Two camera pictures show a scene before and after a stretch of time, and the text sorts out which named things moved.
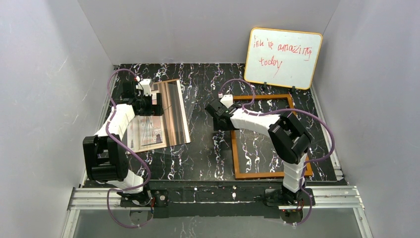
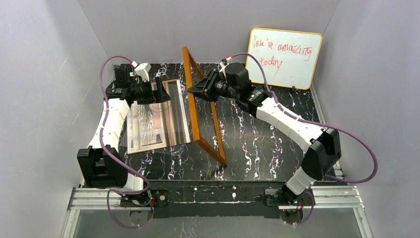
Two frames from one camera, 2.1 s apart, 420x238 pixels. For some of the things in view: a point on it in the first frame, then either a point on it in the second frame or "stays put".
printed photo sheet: [151, 132] stays put
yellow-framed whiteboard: [282, 57] stays put
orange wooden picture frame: [237, 176] → [187, 54]
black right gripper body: [213, 111] → [210, 84]
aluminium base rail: [84, 199] stays put
